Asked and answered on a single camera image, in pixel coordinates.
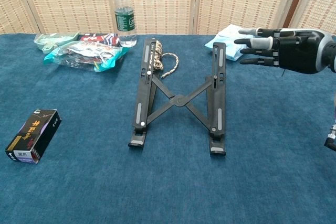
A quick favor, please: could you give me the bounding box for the black folding metal stand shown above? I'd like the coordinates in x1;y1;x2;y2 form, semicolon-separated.
128;38;227;156

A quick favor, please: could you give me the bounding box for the pale green plastic dustpan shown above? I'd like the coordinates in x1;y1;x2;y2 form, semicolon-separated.
33;31;81;54

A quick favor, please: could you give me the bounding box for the red black printed packet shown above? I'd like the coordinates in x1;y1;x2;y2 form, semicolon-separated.
79;33;121;48

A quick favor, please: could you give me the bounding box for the woven bamboo folding screen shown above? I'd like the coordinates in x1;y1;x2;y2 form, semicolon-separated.
0;0;336;36

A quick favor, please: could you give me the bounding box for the blue felt table cover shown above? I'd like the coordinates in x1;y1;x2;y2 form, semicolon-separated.
0;33;336;224

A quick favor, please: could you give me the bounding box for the teal clear snack bag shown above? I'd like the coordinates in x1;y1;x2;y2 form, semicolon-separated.
43;40;129;73

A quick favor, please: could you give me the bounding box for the clear plastic water bottle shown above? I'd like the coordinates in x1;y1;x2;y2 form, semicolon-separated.
112;0;138;48

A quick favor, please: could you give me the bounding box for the black box with gold print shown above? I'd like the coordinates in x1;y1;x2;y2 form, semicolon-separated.
5;108;62;165

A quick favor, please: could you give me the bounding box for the beige braided rope bundle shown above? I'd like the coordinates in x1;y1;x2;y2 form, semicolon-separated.
151;39;180;79

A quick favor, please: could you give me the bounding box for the light blue wet wipes pack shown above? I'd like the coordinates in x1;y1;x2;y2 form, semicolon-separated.
204;24;253;62

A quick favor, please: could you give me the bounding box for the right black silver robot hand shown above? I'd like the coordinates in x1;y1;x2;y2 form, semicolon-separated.
233;27;329;74

